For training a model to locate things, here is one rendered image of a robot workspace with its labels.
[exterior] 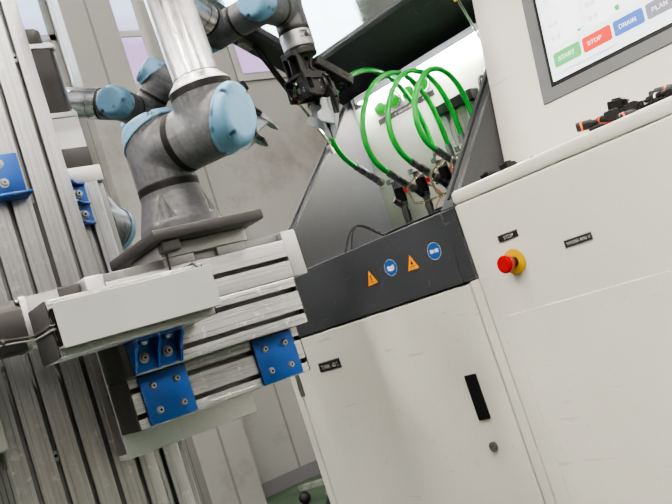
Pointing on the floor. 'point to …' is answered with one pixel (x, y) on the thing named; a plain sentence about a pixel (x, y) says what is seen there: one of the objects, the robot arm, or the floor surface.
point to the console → (581, 272)
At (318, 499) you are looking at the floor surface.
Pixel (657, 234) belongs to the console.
